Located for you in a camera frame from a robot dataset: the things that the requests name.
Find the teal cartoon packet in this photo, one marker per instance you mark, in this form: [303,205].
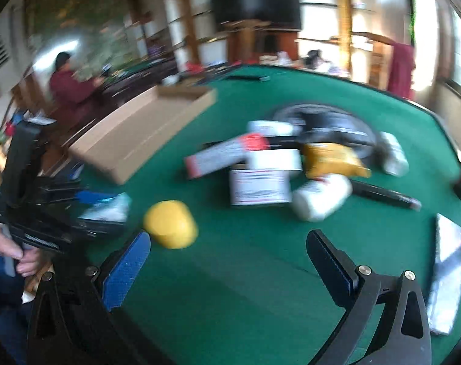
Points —
[108,208]

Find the wooden wall shelf unit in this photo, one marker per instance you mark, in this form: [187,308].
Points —
[184,19]

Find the red garment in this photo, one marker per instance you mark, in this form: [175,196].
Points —
[401,68]

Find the yellow cup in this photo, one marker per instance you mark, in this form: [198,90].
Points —
[171,224]

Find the wall painting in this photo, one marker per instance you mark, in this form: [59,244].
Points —
[82,22]

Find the green side table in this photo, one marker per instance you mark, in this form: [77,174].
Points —
[139,73]

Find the wooden chair with carved back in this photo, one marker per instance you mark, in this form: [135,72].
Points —
[375,59]

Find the white box with printed label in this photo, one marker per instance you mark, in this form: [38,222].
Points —
[260,187]

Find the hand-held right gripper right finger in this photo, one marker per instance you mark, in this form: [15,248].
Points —
[337,270]

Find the round table control panel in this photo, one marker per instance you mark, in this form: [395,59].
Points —
[329,116]

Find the white bottle with coloured label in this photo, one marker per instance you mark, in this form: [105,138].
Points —
[321,197]

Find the black television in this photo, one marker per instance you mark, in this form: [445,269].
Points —
[257,2]

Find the large window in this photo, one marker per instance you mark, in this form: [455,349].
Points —
[458,38]

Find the person's left forearm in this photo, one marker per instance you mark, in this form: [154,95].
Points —
[0,292]

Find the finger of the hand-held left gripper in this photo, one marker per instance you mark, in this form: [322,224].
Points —
[97,229]
[93,197]

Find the cardboard box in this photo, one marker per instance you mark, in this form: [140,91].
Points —
[112,152]

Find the white bottle with text label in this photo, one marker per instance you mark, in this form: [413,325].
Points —
[394,154]

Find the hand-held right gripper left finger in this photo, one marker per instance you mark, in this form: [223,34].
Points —
[127,270]

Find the black tube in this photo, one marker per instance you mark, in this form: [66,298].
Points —
[386,194]

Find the black bar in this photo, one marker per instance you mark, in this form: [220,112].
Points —
[245,78]

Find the person's left hand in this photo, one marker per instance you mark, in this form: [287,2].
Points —
[6,247]

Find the grey box with red end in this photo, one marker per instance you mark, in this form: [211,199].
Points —
[222,154]

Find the yellow snack packet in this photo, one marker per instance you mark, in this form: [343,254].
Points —
[333,159]

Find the pile of clothes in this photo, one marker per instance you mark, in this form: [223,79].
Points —
[318,60]

